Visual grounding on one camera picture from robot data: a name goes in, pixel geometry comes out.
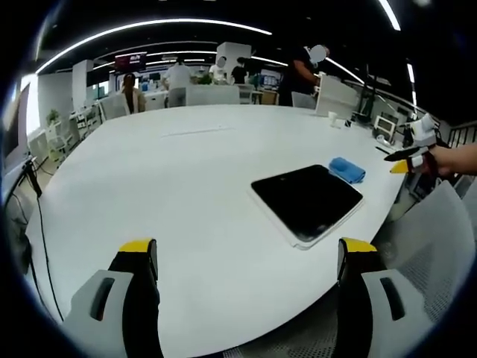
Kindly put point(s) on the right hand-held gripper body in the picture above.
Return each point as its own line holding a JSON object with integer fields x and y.
{"x": 423, "y": 130}

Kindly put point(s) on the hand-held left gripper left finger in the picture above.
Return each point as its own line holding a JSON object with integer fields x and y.
{"x": 112, "y": 298}

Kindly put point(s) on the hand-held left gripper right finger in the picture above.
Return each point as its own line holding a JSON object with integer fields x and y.
{"x": 384, "y": 298}

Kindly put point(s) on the blue cleaning cloth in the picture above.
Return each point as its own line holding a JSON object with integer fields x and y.
{"x": 346, "y": 169}

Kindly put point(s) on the black mirror with white frame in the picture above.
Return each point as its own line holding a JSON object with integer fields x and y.
{"x": 309, "y": 203}

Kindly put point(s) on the person's right hand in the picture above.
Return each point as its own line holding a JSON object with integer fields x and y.
{"x": 447, "y": 162}

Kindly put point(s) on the white framed device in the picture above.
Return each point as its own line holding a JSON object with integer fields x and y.
{"x": 385, "y": 127}

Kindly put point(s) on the small black object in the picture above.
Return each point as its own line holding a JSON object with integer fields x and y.
{"x": 348, "y": 123}

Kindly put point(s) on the white mesh office chair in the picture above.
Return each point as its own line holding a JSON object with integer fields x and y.
{"x": 428, "y": 253}

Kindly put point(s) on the black stand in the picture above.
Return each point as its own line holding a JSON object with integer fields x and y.
{"x": 369, "y": 97}

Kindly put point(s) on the white paper cup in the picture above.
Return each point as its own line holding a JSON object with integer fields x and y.
{"x": 332, "y": 119}

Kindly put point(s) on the white board panel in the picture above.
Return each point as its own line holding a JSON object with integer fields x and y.
{"x": 335, "y": 97}

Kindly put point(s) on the green potted plant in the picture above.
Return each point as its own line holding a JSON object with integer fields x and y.
{"x": 53, "y": 116}

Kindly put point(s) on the computer monitor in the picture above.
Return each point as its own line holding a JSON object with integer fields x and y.
{"x": 16, "y": 123}

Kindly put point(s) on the red wall screen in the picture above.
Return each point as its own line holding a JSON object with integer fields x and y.
{"x": 129, "y": 61}

